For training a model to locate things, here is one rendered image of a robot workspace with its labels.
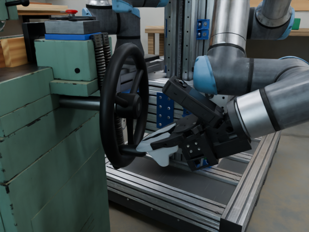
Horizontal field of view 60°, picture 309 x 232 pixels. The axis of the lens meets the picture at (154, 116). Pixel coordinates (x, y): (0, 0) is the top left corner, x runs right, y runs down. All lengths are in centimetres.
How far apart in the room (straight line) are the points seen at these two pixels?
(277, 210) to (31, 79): 144
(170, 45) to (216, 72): 78
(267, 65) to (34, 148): 50
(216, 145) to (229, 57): 17
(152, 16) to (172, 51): 270
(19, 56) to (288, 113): 58
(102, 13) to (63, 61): 63
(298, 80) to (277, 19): 61
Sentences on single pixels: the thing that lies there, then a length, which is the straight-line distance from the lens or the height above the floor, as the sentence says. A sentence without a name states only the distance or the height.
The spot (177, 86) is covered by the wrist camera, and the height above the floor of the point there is 90.
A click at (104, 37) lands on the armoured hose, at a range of 67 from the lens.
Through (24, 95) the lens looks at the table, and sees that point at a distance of 60.
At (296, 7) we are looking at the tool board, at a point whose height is 109.
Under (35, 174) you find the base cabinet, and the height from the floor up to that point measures 68.
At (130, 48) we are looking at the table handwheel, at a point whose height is 95.
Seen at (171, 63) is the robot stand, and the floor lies 79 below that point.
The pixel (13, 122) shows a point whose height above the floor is 82.
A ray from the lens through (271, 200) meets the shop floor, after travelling 177.
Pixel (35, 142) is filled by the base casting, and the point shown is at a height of 75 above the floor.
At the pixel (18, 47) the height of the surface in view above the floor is 94.
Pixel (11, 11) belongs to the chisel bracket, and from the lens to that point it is 76.
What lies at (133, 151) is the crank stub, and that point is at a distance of 56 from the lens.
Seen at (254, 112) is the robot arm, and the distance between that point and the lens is 44.
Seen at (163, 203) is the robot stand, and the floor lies 19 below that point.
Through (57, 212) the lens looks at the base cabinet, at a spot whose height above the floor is 54.
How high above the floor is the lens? 101
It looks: 21 degrees down
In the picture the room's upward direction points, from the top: straight up
